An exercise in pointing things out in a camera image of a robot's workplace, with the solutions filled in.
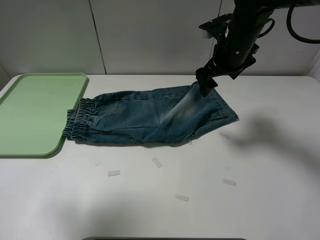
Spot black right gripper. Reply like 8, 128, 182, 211
195, 51, 257, 97

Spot children's blue denim shorts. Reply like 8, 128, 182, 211
62, 82, 239, 145

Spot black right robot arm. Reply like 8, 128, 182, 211
195, 0, 320, 97

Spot light green plastic tray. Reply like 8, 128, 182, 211
0, 73, 88, 157

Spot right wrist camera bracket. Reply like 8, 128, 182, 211
198, 13, 232, 40

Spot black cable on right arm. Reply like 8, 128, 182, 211
259, 0, 320, 43

